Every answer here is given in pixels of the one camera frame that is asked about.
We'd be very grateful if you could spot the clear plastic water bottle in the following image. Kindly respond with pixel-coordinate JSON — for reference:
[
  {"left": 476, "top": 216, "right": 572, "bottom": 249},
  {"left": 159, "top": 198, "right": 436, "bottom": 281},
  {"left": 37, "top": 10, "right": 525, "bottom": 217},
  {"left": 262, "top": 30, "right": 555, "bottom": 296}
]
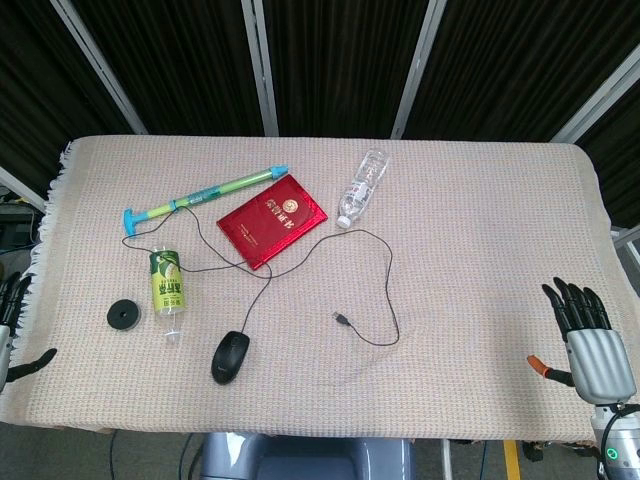
[{"left": 335, "top": 149, "right": 391, "bottom": 230}]

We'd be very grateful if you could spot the black round disc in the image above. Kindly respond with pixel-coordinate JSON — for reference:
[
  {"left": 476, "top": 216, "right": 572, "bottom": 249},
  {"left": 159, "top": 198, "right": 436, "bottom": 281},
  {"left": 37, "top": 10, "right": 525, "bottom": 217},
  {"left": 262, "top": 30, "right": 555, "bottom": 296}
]
[{"left": 106, "top": 298, "right": 142, "bottom": 331}]

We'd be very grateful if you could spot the green label drink bottle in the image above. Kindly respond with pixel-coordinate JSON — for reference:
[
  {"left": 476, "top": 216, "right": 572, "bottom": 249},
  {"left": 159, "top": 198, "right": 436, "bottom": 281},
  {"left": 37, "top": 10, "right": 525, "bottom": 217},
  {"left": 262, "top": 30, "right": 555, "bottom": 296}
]
[{"left": 149, "top": 244, "right": 187, "bottom": 346}]

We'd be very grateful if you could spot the white partition post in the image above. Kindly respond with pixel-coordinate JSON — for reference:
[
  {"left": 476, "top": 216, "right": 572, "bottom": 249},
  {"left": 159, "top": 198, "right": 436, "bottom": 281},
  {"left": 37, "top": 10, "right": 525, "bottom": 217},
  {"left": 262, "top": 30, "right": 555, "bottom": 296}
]
[
  {"left": 0, "top": 166, "right": 49, "bottom": 212},
  {"left": 551, "top": 57, "right": 640, "bottom": 144},
  {"left": 49, "top": 0, "right": 149, "bottom": 136},
  {"left": 241, "top": 0, "right": 280, "bottom": 137},
  {"left": 389, "top": 0, "right": 449, "bottom": 140}
]

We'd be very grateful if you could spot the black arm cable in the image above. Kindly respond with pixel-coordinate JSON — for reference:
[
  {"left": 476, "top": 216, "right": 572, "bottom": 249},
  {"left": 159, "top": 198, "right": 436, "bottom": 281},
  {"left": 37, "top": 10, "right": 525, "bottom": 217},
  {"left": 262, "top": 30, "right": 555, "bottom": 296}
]
[{"left": 597, "top": 402, "right": 640, "bottom": 480}]

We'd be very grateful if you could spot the red certificate booklet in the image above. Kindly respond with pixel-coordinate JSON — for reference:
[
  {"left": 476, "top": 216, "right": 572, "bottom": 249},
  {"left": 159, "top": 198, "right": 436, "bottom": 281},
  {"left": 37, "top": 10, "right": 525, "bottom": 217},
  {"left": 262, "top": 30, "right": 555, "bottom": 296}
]
[{"left": 216, "top": 173, "right": 329, "bottom": 271}]

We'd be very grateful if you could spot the grey robot torso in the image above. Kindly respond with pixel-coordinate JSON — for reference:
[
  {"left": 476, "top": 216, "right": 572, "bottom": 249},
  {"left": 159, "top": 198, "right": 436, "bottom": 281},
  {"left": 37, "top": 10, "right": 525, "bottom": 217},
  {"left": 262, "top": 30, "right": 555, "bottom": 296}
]
[{"left": 199, "top": 432, "right": 416, "bottom": 480}]

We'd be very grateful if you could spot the black computer mouse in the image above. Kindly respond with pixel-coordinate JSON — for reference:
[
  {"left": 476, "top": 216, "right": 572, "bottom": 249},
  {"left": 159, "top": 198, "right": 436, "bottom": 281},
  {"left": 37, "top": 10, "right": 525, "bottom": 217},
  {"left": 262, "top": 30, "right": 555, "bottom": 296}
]
[{"left": 210, "top": 329, "right": 251, "bottom": 385}]

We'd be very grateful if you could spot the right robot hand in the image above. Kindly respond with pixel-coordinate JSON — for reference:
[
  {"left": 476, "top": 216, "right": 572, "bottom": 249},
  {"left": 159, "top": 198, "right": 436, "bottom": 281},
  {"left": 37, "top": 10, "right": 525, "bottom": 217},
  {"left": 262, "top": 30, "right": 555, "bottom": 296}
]
[{"left": 527, "top": 277, "right": 639, "bottom": 404}]

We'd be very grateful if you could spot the beige woven tablecloth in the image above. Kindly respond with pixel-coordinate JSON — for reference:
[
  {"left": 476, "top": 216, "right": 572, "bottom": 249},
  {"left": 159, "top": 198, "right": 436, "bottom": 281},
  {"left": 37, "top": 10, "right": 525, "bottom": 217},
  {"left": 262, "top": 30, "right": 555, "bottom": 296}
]
[{"left": 0, "top": 135, "right": 614, "bottom": 446}]

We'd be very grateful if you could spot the green and blue hand pump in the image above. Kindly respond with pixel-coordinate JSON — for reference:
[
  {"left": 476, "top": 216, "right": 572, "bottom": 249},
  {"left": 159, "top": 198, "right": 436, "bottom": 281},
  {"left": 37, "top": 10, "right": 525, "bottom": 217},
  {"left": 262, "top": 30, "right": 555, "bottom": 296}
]
[{"left": 122, "top": 163, "right": 291, "bottom": 239}]

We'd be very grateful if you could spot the thin black cable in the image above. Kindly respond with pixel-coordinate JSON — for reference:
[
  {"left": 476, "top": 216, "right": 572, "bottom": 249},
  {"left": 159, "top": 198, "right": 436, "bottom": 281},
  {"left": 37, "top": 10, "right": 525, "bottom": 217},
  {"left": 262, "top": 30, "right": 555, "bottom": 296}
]
[{"left": 121, "top": 205, "right": 401, "bottom": 347}]

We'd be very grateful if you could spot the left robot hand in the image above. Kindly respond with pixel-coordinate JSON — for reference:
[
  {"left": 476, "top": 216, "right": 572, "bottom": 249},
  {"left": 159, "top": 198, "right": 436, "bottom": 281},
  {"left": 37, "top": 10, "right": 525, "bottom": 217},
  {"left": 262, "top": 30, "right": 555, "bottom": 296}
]
[{"left": 0, "top": 272, "right": 58, "bottom": 395}]

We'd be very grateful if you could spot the black pleated curtain panel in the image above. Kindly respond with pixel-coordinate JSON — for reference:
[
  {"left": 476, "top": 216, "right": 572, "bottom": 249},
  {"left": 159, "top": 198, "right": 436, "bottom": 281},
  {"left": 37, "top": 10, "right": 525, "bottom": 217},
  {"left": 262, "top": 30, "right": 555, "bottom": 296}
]
[
  {"left": 69, "top": 0, "right": 266, "bottom": 136},
  {"left": 574, "top": 94, "right": 640, "bottom": 229},
  {"left": 262, "top": 0, "right": 431, "bottom": 139},
  {"left": 402, "top": 0, "right": 640, "bottom": 141},
  {"left": 0, "top": 0, "right": 136, "bottom": 187}
]

